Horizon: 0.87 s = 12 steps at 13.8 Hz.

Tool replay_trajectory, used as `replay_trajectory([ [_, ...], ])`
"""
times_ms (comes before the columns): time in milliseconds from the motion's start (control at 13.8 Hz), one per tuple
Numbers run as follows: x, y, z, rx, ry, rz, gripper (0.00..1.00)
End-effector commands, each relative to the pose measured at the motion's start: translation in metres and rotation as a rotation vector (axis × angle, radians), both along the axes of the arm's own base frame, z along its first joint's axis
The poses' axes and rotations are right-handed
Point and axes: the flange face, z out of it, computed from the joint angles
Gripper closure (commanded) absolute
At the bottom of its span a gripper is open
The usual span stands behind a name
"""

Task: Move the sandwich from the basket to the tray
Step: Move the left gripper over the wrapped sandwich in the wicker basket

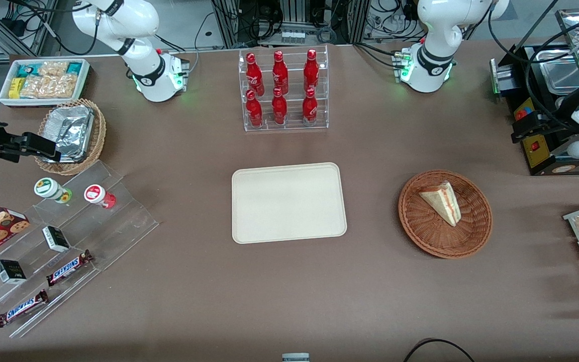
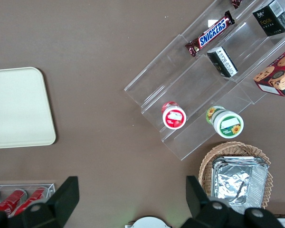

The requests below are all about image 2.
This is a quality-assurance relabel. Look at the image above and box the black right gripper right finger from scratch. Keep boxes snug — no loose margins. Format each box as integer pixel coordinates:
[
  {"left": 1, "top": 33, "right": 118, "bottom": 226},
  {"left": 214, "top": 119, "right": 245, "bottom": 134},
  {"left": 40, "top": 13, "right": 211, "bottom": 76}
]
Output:
[{"left": 180, "top": 175, "right": 285, "bottom": 228}]

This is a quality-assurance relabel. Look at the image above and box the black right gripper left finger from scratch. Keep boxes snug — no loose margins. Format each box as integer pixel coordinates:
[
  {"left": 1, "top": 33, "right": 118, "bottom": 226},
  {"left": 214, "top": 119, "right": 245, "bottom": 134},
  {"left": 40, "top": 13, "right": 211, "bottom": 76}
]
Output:
[{"left": 0, "top": 176, "right": 80, "bottom": 228}]

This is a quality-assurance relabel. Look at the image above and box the light tan wicker basket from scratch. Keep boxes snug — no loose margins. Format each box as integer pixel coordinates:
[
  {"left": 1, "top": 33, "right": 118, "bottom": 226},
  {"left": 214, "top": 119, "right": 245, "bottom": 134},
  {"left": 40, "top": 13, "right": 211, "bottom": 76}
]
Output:
[{"left": 199, "top": 142, "right": 274, "bottom": 209}]

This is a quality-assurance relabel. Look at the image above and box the aluminium foil tray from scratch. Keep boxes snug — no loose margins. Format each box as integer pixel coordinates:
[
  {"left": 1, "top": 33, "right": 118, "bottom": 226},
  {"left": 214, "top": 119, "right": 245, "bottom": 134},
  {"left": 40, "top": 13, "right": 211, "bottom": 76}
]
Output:
[{"left": 211, "top": 156, "right": 269, "bottom": 214}]

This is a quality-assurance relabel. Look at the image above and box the cream plastic tray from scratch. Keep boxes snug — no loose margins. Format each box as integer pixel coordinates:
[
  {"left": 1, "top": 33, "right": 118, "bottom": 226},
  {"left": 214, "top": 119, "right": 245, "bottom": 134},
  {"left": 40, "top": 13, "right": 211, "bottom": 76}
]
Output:
[{"left": 0, "top": 66, "right": 57, "bottom": 150}]

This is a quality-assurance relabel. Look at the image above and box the clear acrylic bottle rack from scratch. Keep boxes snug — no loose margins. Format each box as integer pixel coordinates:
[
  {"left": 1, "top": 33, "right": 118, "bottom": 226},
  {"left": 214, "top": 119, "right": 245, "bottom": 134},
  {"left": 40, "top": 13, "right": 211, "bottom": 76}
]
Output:
[{"left": 0, "top": 182, "right": 56, "bottom": 218}]

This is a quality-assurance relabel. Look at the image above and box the green-lid sunflower cup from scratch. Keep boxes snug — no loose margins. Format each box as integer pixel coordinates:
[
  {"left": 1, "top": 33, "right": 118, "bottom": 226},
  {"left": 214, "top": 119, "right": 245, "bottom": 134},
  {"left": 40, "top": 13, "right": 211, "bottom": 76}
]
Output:
[{"left": 206, "top": 105, "right": 244, "bottom": 139}]

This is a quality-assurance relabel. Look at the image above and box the red-lid strawberry cup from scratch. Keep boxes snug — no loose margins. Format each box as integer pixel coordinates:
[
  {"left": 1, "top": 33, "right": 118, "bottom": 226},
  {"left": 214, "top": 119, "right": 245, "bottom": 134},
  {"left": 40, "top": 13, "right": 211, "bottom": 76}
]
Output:
[{"left": 161, "top": 101, "right": 187, "bottom": 130}]

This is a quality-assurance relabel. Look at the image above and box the clear acrylic stepped shelf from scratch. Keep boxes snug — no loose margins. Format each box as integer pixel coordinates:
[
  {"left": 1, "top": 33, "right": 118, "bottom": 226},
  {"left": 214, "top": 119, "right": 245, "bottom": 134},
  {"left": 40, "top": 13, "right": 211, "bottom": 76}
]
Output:
[{"left": 123, "top": 0, "right": 285, "bottom": 162}]

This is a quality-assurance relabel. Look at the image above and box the small black carton box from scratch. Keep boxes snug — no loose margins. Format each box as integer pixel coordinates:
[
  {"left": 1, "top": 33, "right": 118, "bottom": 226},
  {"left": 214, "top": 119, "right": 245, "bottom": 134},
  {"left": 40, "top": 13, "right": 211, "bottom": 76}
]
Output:
[
  {"left": 252, "top": 0, "right": 285, "bottom": 37},
  {"left": 207, "top": 46, "right": 238, "bottom": 78}
]

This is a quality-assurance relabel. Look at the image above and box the red chocolate chip cookie box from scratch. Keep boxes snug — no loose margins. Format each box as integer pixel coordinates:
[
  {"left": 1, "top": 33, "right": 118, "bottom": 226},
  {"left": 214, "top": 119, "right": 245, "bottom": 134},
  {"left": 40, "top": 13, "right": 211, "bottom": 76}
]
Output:
[{"left": 253, "top": 46, "right": 285, "bottom": 98}]

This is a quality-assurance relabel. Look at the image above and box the Snickers chocolate bar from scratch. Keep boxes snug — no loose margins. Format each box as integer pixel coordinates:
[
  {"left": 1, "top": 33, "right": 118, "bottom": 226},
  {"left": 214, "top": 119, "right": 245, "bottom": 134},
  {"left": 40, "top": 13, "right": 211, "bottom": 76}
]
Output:
[
  {"left": 185, "top": 10, "right": 236, "bottom": 57},
  {"left": 230, "top": 0, "right": 243, "bottom": 10}
]

